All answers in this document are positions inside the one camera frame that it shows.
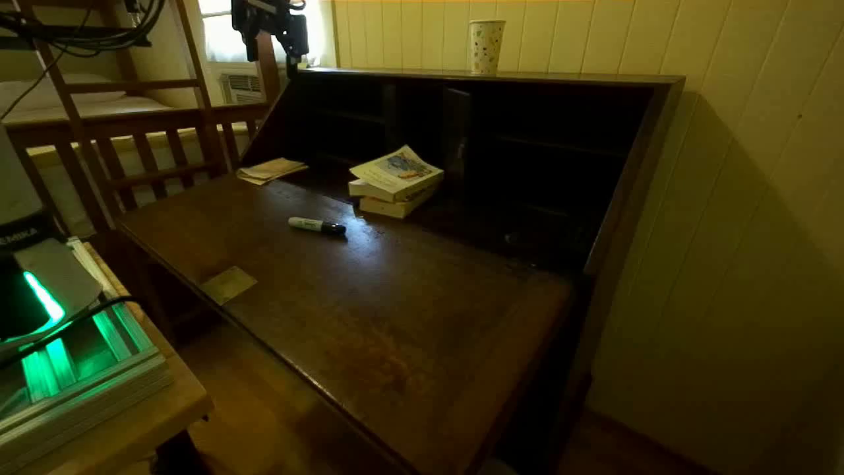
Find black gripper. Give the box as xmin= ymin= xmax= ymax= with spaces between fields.
xmin=231 ymin=0 xmax=312 ymax=72

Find bright window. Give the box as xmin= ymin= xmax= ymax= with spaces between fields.
xmin=194 ymin=0 xmax=341 ymax=72

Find white window air conditioner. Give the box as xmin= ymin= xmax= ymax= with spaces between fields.
xmin=219 ymin=72 xmax=266 ymax=105

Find folded beige cloth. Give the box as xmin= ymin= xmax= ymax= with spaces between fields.
xmin=236 ymin=156 xmax=312 ymax=189

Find wooden ladder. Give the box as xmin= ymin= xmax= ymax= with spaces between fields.
xmin=17 ymin=0 xmax=219 ymax=222

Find wooden chair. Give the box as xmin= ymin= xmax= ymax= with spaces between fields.
xmin=3 ymin=102 xmax=273 ymax=234

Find white marker with black cap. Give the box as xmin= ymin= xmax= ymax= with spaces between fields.
xmin=285 ymin=213 xmax=351 ymax=240

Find white polka dot paper cup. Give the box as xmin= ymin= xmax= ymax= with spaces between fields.
xmin=467 ymin=18 xmax=510 ymax=80

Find yellow sticky note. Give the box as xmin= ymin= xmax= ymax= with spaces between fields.
xmin=200 ymin=265 xmax=261 ymax=307

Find dark wooden secretary desk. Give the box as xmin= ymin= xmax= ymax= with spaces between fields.
xmin=115 ymin=65 xmax=688 ymax=475

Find light wooden side table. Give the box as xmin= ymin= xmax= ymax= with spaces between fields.
xmin=36 ymin=234 xmax=218 ymax=475

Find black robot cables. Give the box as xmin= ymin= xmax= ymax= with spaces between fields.
xmin=0 ymin=0 xmax=169 ymax=122

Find green lit robot base mount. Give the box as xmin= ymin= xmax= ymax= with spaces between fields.
xmin=0 ymin=234 xmax=175 ymax=459

